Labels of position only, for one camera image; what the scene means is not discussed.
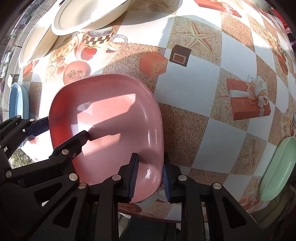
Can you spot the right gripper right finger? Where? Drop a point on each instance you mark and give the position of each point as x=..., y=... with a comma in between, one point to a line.
x=227, y=220

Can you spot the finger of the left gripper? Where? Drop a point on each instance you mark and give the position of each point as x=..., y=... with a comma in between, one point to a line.
x=61, y=155
x=15, y=130

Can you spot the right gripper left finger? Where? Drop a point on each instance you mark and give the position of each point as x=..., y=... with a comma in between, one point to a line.
x=116, y=189

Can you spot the pink square plate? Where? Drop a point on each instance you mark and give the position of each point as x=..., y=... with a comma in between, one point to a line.
x=122, y=117

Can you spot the blue square plate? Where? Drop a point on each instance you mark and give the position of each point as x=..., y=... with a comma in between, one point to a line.
x=19, y=102

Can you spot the green square plate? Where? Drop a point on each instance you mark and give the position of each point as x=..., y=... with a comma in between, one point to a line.
x=278, y=171

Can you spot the cream plate underneath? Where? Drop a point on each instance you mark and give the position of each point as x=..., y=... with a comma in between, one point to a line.
x=40, y=42

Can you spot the cream round plate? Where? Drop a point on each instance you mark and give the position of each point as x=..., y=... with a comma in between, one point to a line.
x=84, y=16

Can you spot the patterned vinyl tablecloth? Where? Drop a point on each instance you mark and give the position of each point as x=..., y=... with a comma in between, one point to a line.
x=222, y=73

